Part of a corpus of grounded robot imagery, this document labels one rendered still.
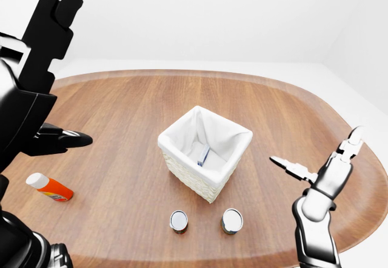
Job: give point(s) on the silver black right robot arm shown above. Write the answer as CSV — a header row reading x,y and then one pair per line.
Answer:
x,y
315,237

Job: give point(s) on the orange bottle with white cap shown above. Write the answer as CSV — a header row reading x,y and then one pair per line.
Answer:
x,y
54,190

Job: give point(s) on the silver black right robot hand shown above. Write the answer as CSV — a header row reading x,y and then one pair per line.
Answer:
x,y
333,174

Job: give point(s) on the tin with red label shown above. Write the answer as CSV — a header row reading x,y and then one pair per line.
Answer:
x,y
179,220

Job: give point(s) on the blue and white food box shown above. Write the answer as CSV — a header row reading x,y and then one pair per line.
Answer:
x,y
203,156

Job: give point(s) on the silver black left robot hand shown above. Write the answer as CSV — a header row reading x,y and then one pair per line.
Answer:
x,y
27,113

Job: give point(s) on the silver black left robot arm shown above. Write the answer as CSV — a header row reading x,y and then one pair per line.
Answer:
x,y
18,243

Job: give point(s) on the white woven basket with liner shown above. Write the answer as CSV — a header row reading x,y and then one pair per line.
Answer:
x,y
194,177

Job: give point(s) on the tin with yellow-brown label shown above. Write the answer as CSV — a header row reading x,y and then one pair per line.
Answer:
x,y
232,220

